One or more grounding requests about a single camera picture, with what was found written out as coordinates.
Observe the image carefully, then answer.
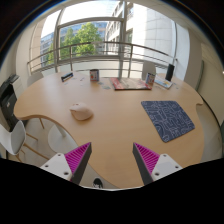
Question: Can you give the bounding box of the black office printer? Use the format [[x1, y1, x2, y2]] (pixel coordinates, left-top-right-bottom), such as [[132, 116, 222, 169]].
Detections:
[[0, 73, 21, 132]]

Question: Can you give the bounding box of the white round table base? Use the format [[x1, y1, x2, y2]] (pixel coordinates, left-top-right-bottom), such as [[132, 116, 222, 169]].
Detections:
[[47, 123, 80, 155]]

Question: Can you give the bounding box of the black cylindrical speaker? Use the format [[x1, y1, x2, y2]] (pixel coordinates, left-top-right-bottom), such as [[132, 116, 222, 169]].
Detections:
[[165, 63, 176, 82]]

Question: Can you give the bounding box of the black and blue box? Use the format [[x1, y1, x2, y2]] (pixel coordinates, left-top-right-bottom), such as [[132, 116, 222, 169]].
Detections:
[[60, 72, 74, 83]]

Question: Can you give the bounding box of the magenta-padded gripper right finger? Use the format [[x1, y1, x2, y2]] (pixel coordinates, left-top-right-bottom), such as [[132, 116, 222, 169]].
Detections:
[[132, 142, 184, 186]]

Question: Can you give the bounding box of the grey metal railing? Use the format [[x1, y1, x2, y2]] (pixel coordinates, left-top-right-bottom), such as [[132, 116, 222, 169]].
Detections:
[[27, 41, 178, 76]]

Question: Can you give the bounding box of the beige computer mouse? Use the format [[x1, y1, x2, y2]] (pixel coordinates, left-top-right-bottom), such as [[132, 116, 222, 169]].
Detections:
[[69, 102, 94, 122]]

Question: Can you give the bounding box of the white chair with wooden legs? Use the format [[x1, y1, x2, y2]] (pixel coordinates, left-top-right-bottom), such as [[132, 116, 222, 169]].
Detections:
[[0, 119, 50, 162]]

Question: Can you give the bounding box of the red magazine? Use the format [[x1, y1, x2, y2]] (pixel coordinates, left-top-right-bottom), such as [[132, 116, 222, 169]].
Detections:
[[109, 77, 153, 91]]

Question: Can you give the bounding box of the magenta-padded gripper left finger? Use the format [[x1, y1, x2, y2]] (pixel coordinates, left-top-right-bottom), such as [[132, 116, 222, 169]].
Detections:
[[39, 142, 93, 185]]

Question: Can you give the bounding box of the dark blue patterned mouse pad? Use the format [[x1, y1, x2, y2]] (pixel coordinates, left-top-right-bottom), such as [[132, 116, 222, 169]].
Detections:
[[140, 100, 196, 144]]

